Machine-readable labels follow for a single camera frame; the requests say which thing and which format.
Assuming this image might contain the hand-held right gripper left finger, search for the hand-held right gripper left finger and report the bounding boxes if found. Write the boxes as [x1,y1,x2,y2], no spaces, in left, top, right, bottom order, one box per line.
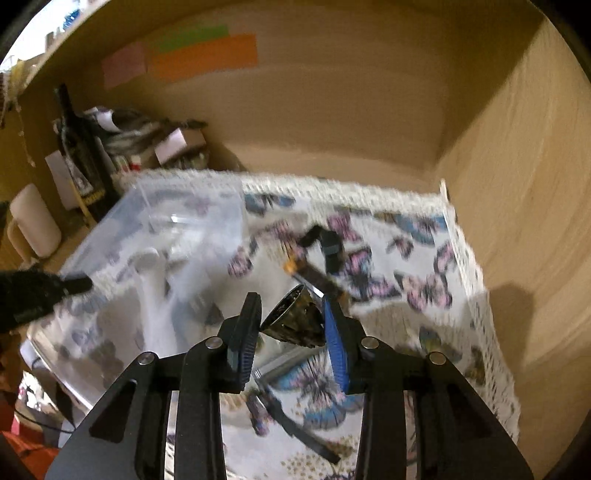
[45,292,263,480]

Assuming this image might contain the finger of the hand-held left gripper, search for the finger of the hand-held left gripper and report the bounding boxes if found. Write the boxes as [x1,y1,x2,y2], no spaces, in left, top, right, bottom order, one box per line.
[0,270,94,334]

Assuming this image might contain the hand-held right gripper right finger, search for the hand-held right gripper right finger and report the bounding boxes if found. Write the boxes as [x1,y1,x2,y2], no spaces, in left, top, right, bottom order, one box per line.
[323,299,535,480]

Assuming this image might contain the dark patterned cone cup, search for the dark patterned cone cup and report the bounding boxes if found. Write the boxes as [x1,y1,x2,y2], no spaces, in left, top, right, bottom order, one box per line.
[259,284,328,348]

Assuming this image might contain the clear plastic storage box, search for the clear plastic storage box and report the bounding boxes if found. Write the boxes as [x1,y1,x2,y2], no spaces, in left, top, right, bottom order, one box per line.
[20,177,246,411]

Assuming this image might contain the silver metal bar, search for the silver metal bar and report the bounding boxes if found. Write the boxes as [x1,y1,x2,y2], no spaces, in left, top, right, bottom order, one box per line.
[252,347,326,380]

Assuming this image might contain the butterfly print cloth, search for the butterfly print cloth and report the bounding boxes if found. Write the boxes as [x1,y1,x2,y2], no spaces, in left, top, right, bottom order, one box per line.
[28,168,522,480]

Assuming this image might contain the white paper roll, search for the white paper roll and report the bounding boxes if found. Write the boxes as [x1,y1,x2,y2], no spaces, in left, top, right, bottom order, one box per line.
[6,184,62,264]

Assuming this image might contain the dark tube with orange cap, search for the dark tube with orange cap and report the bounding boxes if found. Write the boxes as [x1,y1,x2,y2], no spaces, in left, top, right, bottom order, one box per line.
[284,258,348,302]

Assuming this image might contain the white object in box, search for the white object in box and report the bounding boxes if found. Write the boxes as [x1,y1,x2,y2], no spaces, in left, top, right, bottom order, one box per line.
[134,247,172,333]

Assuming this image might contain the black wristwatch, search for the black wristwatch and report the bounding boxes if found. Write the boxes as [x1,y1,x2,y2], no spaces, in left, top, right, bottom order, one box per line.
[298,225,344,274]

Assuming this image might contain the black bottle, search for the black bottle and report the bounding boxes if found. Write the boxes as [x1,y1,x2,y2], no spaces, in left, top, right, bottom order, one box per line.
[54,84,122,222]

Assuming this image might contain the pile of papers and boxes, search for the pile of papers and boxes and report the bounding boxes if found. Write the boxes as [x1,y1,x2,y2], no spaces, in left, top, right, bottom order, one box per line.
[83,107,213,174]

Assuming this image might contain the pink paper sheet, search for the pink paper sheet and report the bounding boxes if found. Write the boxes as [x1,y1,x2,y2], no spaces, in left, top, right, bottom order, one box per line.
[102,41,148,89]

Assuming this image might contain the orange paper sheet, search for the orange paper sheet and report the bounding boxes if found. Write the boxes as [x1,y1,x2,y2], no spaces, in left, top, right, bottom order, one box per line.
[148,33,257,84]

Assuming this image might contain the green paper sheet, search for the green paper sheet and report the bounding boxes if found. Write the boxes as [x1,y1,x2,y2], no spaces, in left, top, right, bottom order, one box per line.
[155,24,230,52]

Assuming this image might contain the black strap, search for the black strap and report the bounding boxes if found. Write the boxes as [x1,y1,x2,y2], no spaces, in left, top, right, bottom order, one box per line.
[249,390,342,465]

